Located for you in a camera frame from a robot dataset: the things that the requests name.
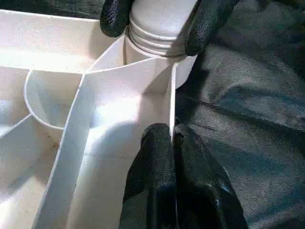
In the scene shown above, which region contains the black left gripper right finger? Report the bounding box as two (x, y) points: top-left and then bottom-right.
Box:
(173, 123), (249, 229)

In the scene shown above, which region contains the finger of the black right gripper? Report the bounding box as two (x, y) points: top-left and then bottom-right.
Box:
(99, 0), (136, 38)
(167, 0), (241, 57)

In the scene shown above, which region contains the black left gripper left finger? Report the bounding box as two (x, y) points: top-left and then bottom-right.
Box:
(120, 123), (178, 229)

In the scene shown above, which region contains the white plastic table leg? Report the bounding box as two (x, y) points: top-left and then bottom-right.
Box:
(128, 0), (201, 56)

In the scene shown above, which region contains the white plastic table top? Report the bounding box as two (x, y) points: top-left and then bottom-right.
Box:
(0, 9), (199, 229)

